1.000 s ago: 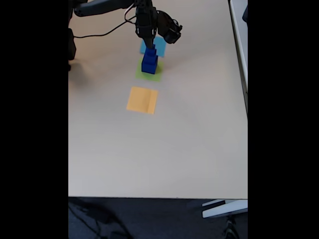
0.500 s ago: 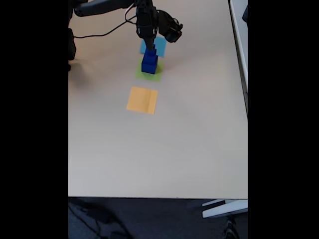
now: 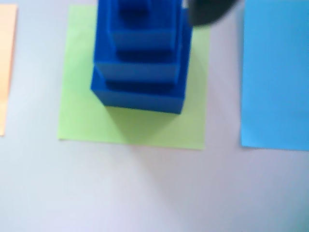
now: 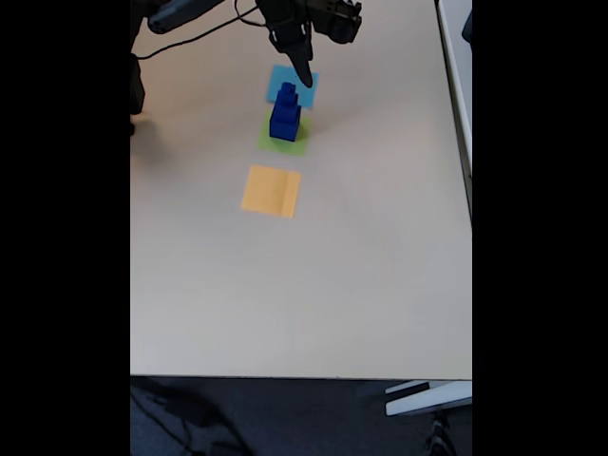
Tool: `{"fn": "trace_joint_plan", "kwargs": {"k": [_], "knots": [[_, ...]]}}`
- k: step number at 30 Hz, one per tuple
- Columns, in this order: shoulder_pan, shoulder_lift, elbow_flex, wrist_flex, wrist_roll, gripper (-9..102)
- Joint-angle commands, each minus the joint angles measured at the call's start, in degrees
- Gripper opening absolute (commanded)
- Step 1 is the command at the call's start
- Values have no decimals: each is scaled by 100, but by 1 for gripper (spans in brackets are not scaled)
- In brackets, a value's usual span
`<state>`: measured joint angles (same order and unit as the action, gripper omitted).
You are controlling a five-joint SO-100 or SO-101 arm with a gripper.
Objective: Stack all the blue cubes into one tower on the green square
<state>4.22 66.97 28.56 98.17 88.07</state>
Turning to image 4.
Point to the tiny blue cube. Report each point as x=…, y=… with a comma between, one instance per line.
x=288, y=87

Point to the small blue cube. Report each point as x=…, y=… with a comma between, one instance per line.
x=287, y=100

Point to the large blue cube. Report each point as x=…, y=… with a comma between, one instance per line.
x=284, y=133

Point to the blue paper square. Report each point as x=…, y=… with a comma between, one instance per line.
x=273, y=88

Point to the green paper square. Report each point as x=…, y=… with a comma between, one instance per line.
x=304, y=145

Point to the orange paper square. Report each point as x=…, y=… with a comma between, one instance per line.
x=271, y=192

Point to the dark blue chair back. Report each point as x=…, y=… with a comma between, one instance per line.
x=468, y=26

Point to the white table foot bar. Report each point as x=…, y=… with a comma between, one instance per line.
x=427, y=399

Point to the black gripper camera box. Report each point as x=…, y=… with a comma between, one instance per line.
x=339, y=21

